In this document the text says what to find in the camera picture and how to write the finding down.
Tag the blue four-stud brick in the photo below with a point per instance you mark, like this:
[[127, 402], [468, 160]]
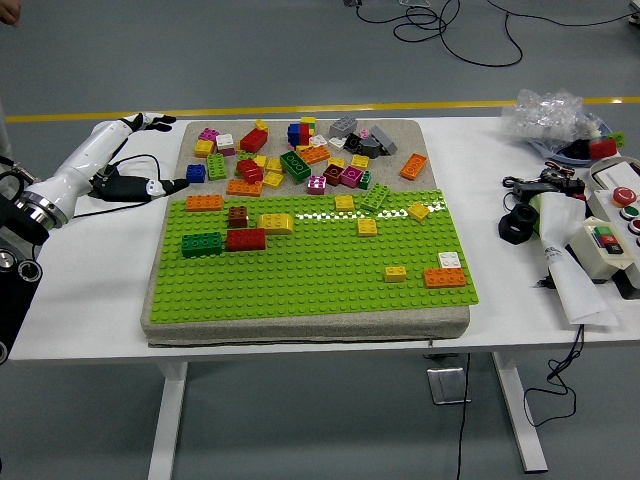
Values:
[[196, 173]]

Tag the dark grey brick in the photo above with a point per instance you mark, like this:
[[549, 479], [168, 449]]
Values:
[[370, 148]]

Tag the small black plug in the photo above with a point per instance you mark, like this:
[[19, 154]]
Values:
[[543, 283]]

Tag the person's right hand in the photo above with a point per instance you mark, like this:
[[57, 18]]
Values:
[[9, 11]]

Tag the white emergency stop control box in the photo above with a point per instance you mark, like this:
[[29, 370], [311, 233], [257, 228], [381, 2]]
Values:
[[605, 207]]

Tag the light blue basin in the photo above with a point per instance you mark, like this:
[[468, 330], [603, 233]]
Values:
[[547, 151]]

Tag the small white switch box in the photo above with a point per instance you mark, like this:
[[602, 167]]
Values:
[[587, 250]]

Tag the green studded baseplate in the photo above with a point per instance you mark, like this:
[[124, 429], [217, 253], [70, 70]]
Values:
[[310, 295]]

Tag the black module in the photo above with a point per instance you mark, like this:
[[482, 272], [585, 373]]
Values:
[[572, 186]]

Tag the white four-stud brick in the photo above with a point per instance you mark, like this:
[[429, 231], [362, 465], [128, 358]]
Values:
[[450, 260], [337, 142], [225, 140], [318, 140]]

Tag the orange eight-stud brick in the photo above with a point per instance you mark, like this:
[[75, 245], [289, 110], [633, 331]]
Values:
[[414, 166], [204, 203], [445, 278], [244, 187], [317, 154]]

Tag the black power adapter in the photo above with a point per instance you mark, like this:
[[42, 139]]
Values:
[[535, 188]]

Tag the large black nut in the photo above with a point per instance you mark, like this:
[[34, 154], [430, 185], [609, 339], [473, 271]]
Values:
[[507, 230]]

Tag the long grey brick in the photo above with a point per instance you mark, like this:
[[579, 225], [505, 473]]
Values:
[[385, 140]]

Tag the white table leg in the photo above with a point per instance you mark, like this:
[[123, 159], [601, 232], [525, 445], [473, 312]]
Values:
[[522, 425], [167, 425]]

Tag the lime green roll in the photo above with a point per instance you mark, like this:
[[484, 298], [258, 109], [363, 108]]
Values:
[[536, 215]]

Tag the dark red brick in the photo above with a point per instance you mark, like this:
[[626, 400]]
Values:
[[332, 175]]

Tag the small dark green brick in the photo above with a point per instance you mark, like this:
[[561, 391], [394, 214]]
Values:
[[365, 180]]

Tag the grey floor device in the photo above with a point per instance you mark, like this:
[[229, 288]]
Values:
[[354, 3]]

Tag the small white bottle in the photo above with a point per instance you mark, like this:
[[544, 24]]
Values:
[[594, 132]]

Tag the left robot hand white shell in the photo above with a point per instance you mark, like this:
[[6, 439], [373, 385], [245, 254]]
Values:
[[85, 155]]

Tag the yellow floor tape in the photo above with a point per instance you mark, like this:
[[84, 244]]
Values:
[[75, 117]]

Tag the grey-brown cushion mat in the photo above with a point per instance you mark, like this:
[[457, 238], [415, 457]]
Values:
[[300, 334]]

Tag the clear plastic bag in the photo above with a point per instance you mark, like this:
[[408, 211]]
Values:
[[545, 115]]

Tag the yellow and green brick stack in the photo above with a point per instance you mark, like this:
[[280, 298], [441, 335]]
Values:
[[308, 120]]

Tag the small light pink brick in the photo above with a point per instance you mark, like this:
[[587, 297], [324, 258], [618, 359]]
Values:
[[365, 133]]

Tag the black servo motor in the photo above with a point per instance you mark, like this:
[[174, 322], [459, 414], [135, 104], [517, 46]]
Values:
[[551, 175]]

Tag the dark corner device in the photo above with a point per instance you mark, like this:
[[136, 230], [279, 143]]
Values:
[[635, 20]]

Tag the dark green eight-stud brick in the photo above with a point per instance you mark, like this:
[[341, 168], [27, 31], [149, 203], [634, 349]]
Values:
[[202, 246]]

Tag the lime green small brick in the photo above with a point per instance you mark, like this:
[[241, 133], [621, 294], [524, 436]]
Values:
[[617, 139]]

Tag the black object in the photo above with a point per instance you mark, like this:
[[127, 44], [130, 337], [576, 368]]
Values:
[[577, 149]]

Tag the blue and red brick stack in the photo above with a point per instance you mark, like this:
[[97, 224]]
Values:
[[294, 134]]

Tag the brown four-stud brick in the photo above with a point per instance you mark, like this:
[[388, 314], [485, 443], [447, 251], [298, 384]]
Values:
[[238, 217]]

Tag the black brick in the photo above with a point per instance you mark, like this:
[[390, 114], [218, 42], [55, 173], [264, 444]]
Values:
[[352, 143]]

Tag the light grey brick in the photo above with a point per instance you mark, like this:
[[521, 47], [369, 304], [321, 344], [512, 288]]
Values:
[[342, 126]]

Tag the white paper sheet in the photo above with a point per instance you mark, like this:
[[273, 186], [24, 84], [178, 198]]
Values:
[[570, 280]]

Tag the silver floor plate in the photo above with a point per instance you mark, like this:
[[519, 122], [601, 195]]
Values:
[[445, 385]]

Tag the yellow curved brick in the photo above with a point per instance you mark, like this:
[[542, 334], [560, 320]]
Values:
[[276, 224]]

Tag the red eight-stud brick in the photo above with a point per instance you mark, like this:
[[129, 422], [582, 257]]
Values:
[[246, 240], [253, 141], [602, 149]]

